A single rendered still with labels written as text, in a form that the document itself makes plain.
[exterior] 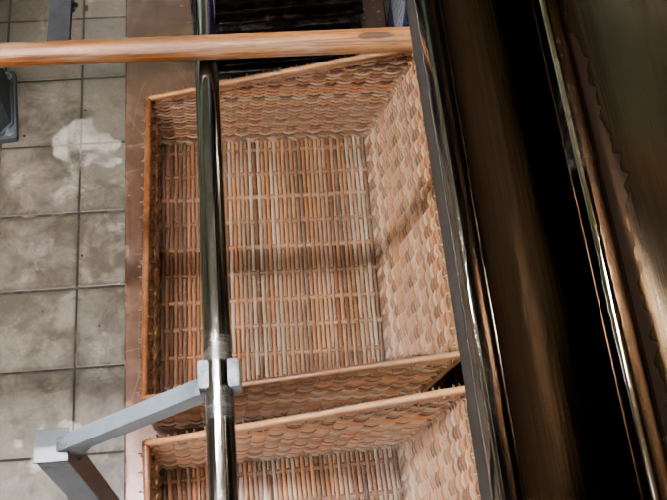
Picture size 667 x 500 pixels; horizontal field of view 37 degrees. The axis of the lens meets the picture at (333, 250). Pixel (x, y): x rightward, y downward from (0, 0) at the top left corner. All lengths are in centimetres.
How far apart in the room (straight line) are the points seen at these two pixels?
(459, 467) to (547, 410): 63
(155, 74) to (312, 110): 35
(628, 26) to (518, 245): 20
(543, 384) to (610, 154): 19
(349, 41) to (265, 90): 54
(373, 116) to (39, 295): 99
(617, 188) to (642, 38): 12
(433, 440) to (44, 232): 130
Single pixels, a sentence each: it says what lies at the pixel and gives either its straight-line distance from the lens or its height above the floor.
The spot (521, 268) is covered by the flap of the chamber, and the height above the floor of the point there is 141.
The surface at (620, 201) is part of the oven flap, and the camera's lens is 83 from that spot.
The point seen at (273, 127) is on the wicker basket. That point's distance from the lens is 185.
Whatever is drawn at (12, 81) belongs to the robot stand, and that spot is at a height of 2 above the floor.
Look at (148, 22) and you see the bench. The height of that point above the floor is 58.
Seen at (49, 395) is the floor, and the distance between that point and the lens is 235.
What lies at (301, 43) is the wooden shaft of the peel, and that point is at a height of 121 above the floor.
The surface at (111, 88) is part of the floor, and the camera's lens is 270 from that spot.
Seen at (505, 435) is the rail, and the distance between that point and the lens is 78.
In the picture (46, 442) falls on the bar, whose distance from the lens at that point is 130.
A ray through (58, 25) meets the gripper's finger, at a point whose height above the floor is 112.
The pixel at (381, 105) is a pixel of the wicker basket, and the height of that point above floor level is 68.
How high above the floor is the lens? 217
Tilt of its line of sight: 64 degrees down
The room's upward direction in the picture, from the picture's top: 4 degrees clockwise
